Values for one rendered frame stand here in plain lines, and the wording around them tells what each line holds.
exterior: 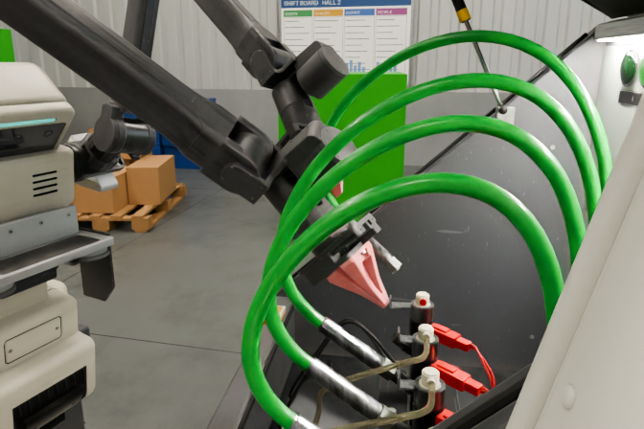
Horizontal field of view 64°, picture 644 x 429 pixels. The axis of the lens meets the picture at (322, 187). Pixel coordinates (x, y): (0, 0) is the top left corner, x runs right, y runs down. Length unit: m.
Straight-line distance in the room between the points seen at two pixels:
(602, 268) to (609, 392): 0.06
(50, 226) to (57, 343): 0.27
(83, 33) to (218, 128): 0.17
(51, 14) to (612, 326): 0.56
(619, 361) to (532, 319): 0.83
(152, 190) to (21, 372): 3.68
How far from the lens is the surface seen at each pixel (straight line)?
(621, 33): 0.81
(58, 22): 0.62
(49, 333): 1.25
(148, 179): 4.78
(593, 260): 0.24
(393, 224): 0.94
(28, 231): 1.13
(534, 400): 0.27
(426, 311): 0.64
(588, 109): 0.62
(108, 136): 1.13
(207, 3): 0.98
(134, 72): 0.60
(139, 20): 1.15
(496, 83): 0.50
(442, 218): 0.94
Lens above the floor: 1.39
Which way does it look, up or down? 14 degrees down
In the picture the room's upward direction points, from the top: straight up
